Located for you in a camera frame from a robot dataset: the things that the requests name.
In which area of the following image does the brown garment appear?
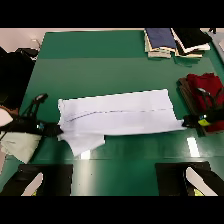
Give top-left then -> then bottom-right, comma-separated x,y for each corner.
177,77 -> 207,136

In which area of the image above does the beige garment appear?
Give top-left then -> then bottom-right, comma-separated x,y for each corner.
144,32 -> 173,59

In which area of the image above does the white shirt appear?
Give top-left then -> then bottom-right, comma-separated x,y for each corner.
57,88 -> 188,158

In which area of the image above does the navy garment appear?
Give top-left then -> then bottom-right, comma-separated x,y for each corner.
145,28 -> 178,52

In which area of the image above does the cream garment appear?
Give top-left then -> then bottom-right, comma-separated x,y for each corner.
0,131 -> 43,165

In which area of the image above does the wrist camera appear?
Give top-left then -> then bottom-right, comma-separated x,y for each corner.
23,92 -> 50,123
195,86 -> 224,112

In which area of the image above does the red garment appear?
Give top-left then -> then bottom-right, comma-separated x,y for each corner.
186,72 -> 224,133

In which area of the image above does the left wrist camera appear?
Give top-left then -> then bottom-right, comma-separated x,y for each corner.
23,92 -> 50,123

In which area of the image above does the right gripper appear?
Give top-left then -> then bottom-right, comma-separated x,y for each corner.
182,113 -> 210,130

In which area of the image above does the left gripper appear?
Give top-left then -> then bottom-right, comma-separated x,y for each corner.
34,121 -> 65,137

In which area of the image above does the white garment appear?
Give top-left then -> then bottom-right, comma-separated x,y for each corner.
173,41 -> 212,58

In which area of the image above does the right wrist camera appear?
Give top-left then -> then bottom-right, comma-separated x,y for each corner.
195,86 -> 224,112

